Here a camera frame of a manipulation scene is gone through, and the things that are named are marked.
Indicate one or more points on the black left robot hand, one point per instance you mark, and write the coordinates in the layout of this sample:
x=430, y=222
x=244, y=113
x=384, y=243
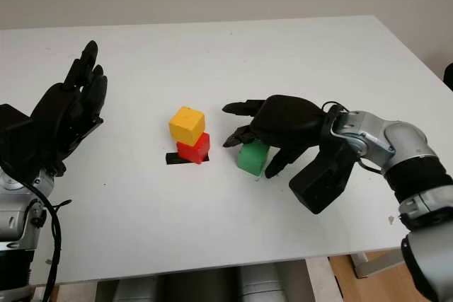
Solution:
x=60, y=118

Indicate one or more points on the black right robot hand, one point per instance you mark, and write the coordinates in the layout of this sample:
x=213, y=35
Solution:
x=290, y=121

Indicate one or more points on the green cube block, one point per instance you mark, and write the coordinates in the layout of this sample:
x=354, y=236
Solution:
x=251, y=160

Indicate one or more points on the red cube block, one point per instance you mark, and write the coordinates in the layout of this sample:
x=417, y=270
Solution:
x=194, y=150

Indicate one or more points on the yellow cube block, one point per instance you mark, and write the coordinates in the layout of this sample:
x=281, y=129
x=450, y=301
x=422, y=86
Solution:
x=185, y=125

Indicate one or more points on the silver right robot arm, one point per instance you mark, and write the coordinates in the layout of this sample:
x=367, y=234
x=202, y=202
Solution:
x=407, y=153

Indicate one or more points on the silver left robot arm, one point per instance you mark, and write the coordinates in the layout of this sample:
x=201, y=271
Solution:
x=17, y=220

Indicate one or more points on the black tape strip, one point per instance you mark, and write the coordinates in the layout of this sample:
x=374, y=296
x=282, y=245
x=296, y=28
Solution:
x=171, y=159

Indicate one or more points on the white table leg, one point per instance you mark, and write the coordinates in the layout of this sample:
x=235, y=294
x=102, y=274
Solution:
x=320, y=280

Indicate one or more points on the dark background object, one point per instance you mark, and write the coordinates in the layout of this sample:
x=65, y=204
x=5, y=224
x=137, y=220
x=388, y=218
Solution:
x=448, y=75

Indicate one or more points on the silver right robot leg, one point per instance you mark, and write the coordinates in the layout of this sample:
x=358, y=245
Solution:
x=262, y=284

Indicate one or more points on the silver robot leg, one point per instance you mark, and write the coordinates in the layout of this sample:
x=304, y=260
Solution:
x=262, y=284
x=138, y=291

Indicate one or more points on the white table foot bar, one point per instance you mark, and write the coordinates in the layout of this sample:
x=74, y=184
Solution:
x=378, y=263

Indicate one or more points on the silver left robot leg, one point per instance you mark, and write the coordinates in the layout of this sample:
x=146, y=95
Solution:
x=138, y=291

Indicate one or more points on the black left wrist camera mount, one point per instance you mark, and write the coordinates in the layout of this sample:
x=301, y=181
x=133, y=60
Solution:
x=16, y=139

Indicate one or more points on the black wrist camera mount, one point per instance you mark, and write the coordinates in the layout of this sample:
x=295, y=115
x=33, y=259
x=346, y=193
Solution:
x=16, y=139
x=318, y=185

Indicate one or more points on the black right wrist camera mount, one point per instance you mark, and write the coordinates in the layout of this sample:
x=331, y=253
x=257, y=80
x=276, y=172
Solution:
x=318, y=185

